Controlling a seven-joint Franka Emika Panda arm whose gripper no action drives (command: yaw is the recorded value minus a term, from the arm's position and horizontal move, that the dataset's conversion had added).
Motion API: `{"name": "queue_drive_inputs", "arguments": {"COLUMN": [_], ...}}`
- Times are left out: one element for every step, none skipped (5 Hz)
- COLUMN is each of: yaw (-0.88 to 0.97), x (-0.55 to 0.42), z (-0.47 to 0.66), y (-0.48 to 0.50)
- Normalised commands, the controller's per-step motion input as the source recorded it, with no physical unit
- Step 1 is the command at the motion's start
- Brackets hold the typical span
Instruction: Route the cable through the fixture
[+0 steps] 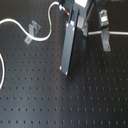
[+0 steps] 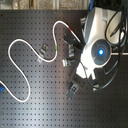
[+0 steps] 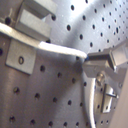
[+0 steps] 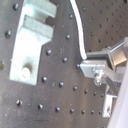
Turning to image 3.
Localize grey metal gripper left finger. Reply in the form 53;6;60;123
83;61;128;128

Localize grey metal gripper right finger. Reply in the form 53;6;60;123
87;41;128;70

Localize white cable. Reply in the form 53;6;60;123
0;22;98;128

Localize aluminium cable clip bracket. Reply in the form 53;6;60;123
6;0;57;74

